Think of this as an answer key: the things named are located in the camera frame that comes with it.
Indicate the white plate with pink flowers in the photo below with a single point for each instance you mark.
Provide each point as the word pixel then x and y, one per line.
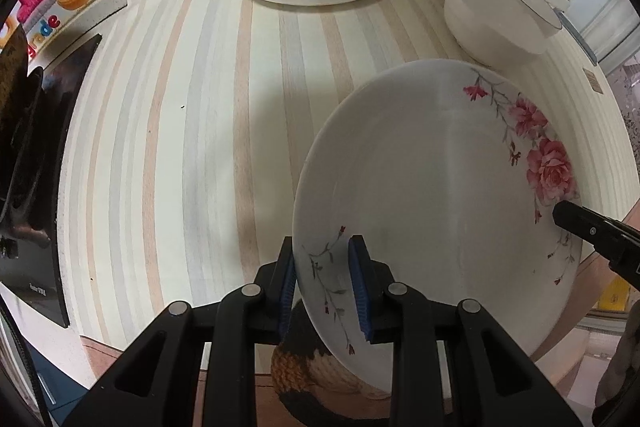
pixel 425 207

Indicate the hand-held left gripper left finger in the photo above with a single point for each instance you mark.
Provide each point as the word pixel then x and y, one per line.
pixel 225 357

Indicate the white door frame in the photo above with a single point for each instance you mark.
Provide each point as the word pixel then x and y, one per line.
pixel 605 22

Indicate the patterned glass door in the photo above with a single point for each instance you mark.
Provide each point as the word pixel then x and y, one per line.
pixel 625 102

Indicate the white bowl with dark rim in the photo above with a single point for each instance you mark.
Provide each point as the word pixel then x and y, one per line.
pixel 530 2

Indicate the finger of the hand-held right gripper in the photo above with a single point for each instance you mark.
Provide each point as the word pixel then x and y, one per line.
pixel 595 232

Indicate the black glass stove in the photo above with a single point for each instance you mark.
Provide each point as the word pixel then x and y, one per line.
pixel 55 157

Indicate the blue phone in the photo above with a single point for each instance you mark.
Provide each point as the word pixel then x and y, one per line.
pixel 575 34

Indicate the plain white bowl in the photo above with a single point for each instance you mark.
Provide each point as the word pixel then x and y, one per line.
pixel 485 22

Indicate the small brown label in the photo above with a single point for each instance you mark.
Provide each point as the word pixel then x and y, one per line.
pixel 593 80

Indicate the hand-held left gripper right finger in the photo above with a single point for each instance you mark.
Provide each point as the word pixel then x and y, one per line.
pixel 360 287

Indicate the striped tablecloth with cat print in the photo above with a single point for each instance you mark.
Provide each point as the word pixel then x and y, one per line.
pixel 200 132

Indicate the blue kitchen cabinet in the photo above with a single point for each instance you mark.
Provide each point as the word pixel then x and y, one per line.
pixel 45 372

